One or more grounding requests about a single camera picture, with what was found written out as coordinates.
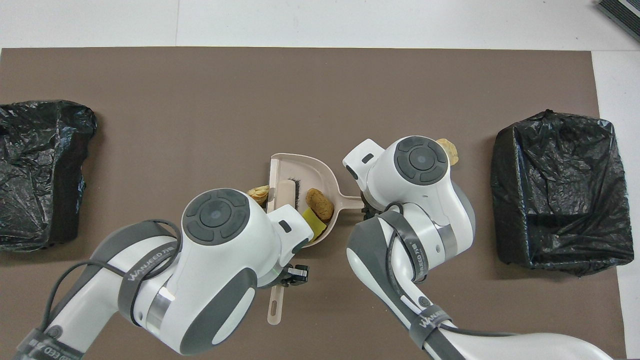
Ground round brown bread roll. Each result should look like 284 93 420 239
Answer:
305 188 335 222

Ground small yellow sponge wedge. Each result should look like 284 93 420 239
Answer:
301 207 327 242

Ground beige plastic dustpan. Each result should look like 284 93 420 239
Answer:
266 153 366 249

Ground beige hand brush black bristles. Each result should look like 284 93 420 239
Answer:
267 177 302 326

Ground striped croissant piece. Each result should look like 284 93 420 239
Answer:
247 185 271 205

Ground bin with black trash bag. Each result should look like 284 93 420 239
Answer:
0 100 98 253
490 110 635 277

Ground pale flat bread piece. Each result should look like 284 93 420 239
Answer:
436 138 459 167

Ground brown table mat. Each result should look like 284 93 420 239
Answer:
0 47 628 360

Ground dark ribbed device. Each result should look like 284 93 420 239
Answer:
596 0 640 43

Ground left arm gripper cable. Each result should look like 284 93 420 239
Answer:
44 218 182 333

